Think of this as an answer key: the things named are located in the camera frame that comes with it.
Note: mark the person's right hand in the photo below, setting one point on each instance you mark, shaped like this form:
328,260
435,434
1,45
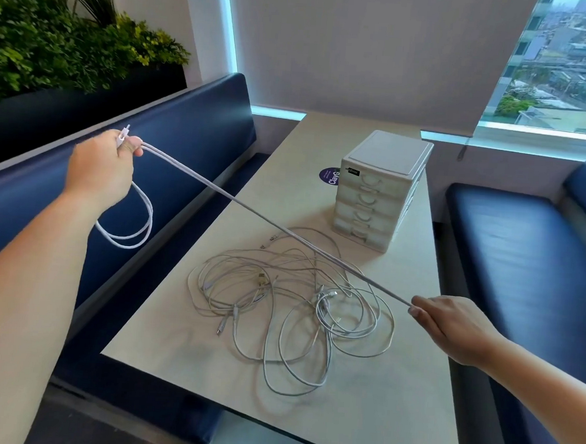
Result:
460,328

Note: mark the black planter box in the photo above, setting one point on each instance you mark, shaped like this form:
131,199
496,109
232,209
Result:
82,112

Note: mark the person's left forearm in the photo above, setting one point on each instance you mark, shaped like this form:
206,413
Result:
15,311

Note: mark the green leafy plants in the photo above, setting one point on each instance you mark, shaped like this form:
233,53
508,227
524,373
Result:
62,32

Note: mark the person's right forearm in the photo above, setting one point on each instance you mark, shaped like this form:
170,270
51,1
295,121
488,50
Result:
549,408

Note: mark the blue padded bench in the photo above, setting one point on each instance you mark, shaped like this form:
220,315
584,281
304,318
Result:
189,134
519,253

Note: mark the white table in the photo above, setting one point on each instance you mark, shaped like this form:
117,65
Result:
297,150

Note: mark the white roller blind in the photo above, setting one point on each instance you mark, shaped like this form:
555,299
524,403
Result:
373,46

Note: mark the round purple sticker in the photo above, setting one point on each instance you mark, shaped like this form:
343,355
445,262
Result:
329,176

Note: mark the person's left hand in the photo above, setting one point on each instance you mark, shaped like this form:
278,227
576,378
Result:
98,168

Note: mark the white mini drawer cabinet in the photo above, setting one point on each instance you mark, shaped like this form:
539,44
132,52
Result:
391,151

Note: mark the glass window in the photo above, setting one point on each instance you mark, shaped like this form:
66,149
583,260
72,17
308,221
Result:
555,72

